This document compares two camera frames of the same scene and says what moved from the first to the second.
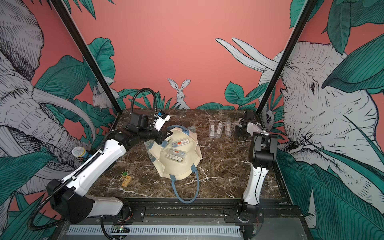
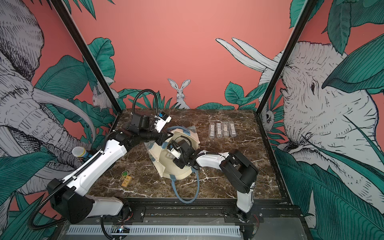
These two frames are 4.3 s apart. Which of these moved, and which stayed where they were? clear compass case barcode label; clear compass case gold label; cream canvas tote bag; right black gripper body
Moved: right black gripper body
Stayed: cream canvas tote bag; clear compass case barcode label; clear compass case gold label
